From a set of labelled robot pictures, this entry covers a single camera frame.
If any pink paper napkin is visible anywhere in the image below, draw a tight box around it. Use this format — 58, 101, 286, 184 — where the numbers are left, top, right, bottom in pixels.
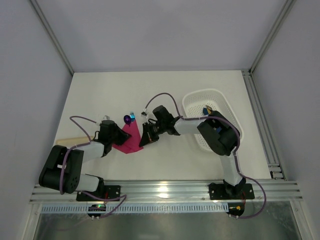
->
112, 120, 143, 154

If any purple metal spoon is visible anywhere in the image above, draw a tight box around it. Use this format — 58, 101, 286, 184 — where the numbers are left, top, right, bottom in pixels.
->
123, 115, 132, 126

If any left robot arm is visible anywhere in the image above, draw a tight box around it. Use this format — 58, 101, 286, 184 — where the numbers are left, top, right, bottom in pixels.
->
38, 120, 132, 195

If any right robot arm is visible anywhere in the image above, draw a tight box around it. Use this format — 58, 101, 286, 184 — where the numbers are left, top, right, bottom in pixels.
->
139, 105, 246, 199

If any white perforated plastic basket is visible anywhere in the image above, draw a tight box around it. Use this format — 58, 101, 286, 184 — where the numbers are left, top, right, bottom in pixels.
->
182, 88, 243, 141

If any blue packet in basket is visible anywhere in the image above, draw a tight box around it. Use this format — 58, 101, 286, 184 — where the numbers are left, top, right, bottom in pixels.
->
202, 105, 213, 116

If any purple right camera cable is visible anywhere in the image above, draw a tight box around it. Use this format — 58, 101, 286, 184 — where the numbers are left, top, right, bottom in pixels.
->
144, 93, 267, 220

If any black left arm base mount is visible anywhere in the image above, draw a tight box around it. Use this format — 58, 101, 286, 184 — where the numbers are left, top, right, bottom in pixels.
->
76, 185, 121, 202

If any slotted cable duct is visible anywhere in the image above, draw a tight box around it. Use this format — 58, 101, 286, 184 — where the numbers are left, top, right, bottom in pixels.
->
40, 202, 229, 215

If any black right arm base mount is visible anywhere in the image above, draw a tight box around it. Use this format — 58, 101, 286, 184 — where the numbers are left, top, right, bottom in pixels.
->
208, 183, 255, 200

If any aluminium frame rail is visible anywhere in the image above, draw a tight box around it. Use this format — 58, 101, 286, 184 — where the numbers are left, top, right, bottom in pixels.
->
29, 179, 303, 204

